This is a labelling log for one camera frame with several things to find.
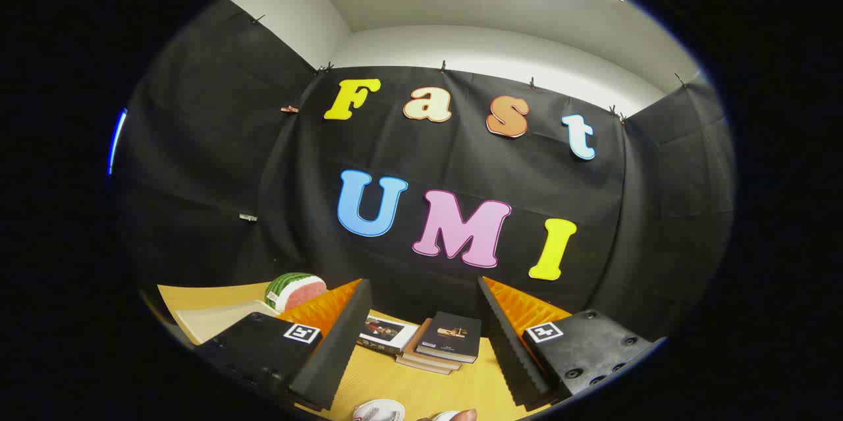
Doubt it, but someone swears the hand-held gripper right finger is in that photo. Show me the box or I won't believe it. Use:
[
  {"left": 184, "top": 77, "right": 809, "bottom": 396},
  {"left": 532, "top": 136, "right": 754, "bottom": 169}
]
[{"left": 477, "top": 275, "right": 667, "bottom": 408}]

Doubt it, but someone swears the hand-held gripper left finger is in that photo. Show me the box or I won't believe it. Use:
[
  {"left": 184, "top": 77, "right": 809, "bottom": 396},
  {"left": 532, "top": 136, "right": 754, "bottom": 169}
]
[{"left": 194, "top": 278, "right": 373, "bottom": 412}]

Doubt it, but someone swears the cream fabric storage box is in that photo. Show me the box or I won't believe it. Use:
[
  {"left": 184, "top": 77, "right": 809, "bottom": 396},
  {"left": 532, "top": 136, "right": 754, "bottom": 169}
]
[{"left": 173, "top": 300, "right": 281, "bottom": 346}]

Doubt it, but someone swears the white portrait cover book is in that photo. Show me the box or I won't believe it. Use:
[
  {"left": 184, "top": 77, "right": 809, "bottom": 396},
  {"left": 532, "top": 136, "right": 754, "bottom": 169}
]
[{"left": 358, "top": 316, "right": 420, "bottom": 356}]

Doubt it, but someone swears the dark cover book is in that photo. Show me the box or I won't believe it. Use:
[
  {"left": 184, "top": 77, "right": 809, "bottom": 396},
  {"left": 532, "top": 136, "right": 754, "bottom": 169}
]
[{"left": 416, "top": 312, "right": 483, "bottom": 364}]

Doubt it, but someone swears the watermelon slice plush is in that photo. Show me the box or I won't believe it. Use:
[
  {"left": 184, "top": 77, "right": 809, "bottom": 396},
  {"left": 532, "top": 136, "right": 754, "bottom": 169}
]
[{"left": 265, "top": 272, "right": 328, "bottom": 314}]

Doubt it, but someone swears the tan cover book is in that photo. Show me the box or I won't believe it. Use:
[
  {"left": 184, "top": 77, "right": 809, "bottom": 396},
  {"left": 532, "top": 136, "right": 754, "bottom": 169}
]
[{"left": 395, "top": 355, "right": 455, "bottom": 376}]

